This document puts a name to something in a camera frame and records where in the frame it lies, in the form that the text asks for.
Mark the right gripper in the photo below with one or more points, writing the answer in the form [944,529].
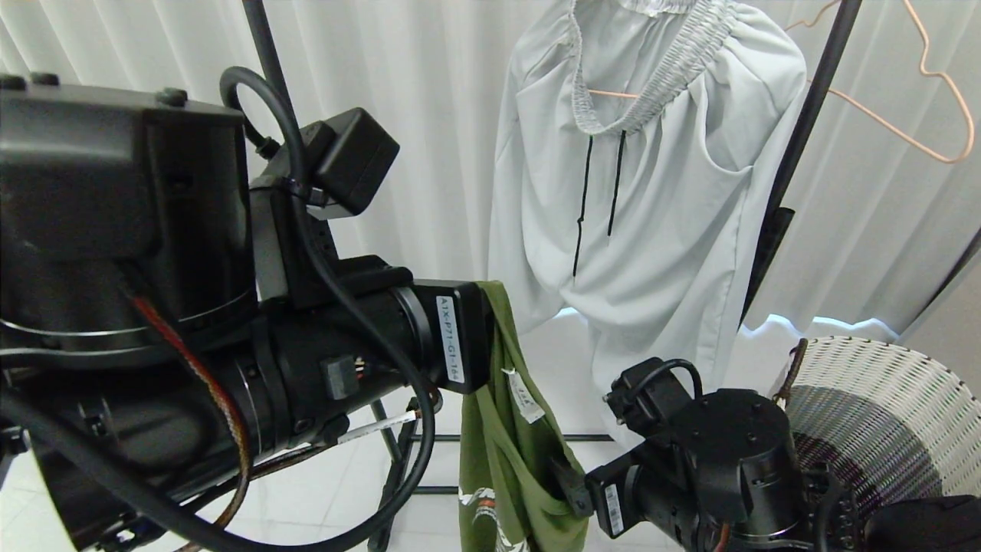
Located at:
[636,498]

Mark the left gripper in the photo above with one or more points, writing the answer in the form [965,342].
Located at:
[368,345]

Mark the green garment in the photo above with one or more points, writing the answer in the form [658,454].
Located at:
[498,475]

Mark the pale grey shorts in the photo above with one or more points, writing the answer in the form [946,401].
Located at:
[659,230]

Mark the pink clothes hanger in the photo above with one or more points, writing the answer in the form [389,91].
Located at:
[613,94]
[939,84]

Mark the white laundry basket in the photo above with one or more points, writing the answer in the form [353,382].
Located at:
[881,383]

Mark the black clothes rack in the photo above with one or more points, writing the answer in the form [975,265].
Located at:
[820,77]

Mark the white curtain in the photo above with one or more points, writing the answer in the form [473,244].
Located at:
[429,115]

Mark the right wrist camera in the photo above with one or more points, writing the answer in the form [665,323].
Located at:
[647,399]

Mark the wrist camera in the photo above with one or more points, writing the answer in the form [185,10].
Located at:
[647,399]
[352,161]

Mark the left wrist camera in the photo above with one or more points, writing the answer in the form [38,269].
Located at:
[352,161]

